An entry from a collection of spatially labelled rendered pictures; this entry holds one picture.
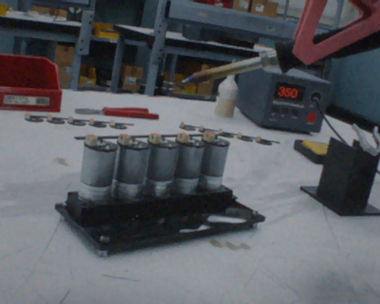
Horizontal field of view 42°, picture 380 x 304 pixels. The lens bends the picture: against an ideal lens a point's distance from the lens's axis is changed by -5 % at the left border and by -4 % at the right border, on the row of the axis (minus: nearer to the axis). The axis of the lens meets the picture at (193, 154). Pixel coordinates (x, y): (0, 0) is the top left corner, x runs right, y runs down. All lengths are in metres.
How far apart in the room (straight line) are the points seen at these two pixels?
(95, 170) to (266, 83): 0.52
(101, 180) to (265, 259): 0.13
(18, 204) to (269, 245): 0.20
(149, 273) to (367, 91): 6.08
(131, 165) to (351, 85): 6.23
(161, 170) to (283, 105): 0.48
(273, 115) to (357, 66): 5.70
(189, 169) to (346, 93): 6.22
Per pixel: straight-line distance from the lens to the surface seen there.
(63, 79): 4.58
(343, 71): 6.69
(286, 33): 3.41
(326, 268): 0.40
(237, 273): 0.36
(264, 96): 0.84
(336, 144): 0.55
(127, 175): 0.38
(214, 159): 0.43
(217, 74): 0.38
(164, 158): 0.40
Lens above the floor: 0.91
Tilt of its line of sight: 15 degrees down
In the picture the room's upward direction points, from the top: 11 degrees clockwise
